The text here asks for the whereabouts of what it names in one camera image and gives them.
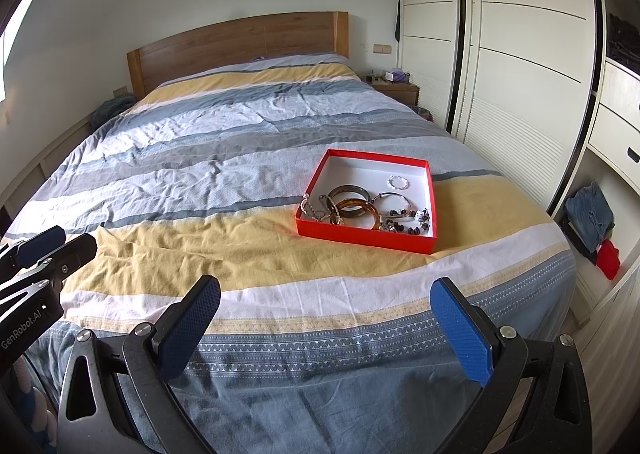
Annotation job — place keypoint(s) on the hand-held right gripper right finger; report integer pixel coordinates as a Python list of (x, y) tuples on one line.
[(462, 334)]

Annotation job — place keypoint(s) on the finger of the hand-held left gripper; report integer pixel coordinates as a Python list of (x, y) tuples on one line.
[(40, 241), (75, 251)]

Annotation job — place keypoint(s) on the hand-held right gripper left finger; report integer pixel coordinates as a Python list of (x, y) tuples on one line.
[(190, 324)]

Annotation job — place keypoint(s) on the amber bangle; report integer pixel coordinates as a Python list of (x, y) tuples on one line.
[(350, 204)]

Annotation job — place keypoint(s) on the red jewelry box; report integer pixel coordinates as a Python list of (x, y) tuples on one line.
[(370, 171)]

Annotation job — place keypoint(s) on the blue crumpled cloth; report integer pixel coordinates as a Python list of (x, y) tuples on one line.
[(111, 111)]

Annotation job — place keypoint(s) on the red cloth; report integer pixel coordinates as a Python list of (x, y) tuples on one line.
[(607, 259)]

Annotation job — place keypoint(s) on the wooden bed with striped bedspread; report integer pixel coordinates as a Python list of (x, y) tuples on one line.
[(225, 159)]

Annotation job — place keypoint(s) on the folded blue jeans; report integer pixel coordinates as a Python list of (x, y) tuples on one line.
[(590, 214)]

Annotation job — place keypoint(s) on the small basket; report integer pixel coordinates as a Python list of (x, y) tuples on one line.
[(424, 114)]

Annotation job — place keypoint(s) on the wooden nightstand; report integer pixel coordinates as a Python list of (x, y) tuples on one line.
[(397, 94)]

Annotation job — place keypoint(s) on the white wardrobe drawer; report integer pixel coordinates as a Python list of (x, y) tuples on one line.
[(615, 134)]

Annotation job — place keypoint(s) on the white wardrobe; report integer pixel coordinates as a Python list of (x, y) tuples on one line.
[(525, 84)]

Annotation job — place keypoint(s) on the purple tissue box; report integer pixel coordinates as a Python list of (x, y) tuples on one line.
[(397, 76)]

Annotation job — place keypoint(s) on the wooden headboard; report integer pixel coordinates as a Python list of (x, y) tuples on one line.
[(240, 41)]

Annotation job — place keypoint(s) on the wall switch plate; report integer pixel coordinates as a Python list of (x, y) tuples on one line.
[(382, 49)]

